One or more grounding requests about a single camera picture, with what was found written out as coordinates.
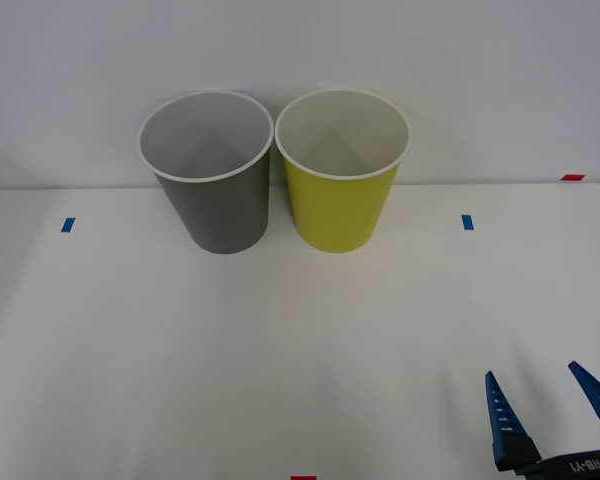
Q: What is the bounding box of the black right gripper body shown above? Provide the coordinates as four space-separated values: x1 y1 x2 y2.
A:
510 443 600 480

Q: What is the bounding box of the grey plastic waste bin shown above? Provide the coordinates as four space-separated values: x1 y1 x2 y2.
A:
136 89 274 255

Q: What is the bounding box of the yellow-green plastic waste bin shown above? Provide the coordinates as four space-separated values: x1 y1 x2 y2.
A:
273 88 412 254

